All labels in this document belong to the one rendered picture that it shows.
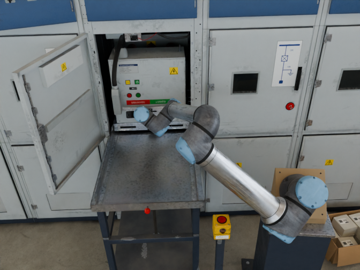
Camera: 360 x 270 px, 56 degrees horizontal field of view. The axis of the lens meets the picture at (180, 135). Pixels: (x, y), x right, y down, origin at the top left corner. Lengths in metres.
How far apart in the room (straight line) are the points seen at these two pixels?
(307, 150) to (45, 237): 2.16
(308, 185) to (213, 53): 0.97
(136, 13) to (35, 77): 0.67
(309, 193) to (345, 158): 1.20
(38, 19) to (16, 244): 1.78
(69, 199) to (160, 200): 1.17
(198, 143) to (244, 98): 0.95
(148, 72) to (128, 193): 0.80
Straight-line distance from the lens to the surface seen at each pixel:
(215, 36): 2.10
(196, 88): 2.24
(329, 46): 2.32
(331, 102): 2.51
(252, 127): 2.43
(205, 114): 1.45
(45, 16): 2.11
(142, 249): 2.54
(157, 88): 2.28
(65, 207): 2.96
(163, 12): 2.05
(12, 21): 2.12
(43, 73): 1.84
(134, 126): 2.42
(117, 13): 2.07
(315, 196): 1.69
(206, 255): 2.71
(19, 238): 3.12
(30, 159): 2.71
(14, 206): 3.09
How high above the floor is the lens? 2.16
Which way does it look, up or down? 33 degrees down
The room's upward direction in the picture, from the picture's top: 1 degrees counter-clockwise
